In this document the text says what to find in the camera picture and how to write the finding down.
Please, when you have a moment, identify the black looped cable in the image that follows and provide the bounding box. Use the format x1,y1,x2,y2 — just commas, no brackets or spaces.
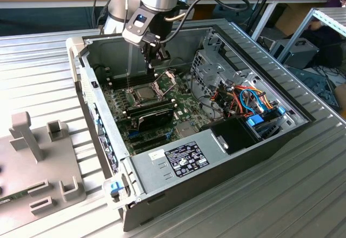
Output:
189,69,227,120

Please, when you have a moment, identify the blue plastic case latch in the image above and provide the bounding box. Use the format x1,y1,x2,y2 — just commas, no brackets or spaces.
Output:
109,181,120,196

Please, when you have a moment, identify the black expansion slot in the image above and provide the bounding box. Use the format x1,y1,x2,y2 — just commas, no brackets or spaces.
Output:
131,140,170,153
129,134,168,146

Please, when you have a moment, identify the person in purple shirt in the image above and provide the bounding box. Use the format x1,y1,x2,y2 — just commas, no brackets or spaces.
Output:
308,18,346,68

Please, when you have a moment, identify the green RAM stick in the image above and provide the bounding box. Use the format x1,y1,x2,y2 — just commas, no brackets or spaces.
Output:
0,188,30,204

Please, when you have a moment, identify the dark grey equipment box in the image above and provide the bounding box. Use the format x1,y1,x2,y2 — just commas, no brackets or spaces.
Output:
270,39,320,70

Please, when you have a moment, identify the silver square CPU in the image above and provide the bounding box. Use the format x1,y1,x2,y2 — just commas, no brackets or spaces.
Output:
134,87,157,101

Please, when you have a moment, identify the green motherboard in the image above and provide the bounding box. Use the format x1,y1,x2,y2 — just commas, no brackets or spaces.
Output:
101,70,225,157

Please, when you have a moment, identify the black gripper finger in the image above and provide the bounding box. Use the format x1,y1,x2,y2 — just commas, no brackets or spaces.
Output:
158,44,171,62
142,39,161,76

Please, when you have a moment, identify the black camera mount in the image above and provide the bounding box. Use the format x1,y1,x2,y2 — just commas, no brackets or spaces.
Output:
127,6,155,37

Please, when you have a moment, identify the aluminium profile frame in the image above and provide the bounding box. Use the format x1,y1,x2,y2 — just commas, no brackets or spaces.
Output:
277,7,346,64

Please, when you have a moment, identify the silver metal disk bay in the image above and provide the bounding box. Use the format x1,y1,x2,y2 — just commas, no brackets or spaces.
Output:
190,49,238,101

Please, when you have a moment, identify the hard disk in blue carrier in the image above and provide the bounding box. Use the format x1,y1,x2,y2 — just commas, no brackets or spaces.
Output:
244,105,288,143

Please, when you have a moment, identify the thick black camera cable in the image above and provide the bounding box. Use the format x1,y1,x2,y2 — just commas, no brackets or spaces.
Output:
155,0,251,44

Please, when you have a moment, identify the black graphics card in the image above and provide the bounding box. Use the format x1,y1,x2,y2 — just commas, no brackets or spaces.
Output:
134,107,175,133

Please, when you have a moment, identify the grey chipset heatsink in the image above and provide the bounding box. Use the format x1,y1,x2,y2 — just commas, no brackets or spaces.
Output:
175,121,196,138

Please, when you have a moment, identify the orange power wire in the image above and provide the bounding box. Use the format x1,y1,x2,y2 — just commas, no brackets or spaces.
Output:
234,85,274,109

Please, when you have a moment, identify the thin metal locking lever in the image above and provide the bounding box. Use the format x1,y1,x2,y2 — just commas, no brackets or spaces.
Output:
124,69,135,92

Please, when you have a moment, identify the grey parts rack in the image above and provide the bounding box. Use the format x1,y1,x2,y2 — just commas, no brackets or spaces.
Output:
0,110,87,236

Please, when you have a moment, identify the silver power supply unit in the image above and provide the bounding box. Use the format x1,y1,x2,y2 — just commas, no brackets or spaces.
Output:
129,128,232,195

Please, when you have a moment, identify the large brown cardboard box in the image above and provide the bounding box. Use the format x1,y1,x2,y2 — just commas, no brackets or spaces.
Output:
275,4,314,49

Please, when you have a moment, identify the open black PC case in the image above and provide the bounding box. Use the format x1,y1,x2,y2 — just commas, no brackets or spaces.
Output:
65,23,317,233

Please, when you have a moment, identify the blue data wire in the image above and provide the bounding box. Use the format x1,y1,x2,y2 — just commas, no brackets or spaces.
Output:
238,87,265,115

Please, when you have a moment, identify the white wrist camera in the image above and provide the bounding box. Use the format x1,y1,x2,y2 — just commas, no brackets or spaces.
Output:
122,29,148,47

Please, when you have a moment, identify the square CPU socket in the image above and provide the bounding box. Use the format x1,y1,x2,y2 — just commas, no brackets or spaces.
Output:
129,83,166,108

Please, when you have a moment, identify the black RAM slot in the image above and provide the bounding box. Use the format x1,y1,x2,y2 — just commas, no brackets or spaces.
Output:
109,75,158,87
107,72,156,84
125,103,176,116
122,98,172,111
126,105,177,118
123,101,174,114
110,77,159,89
106,69,155,81

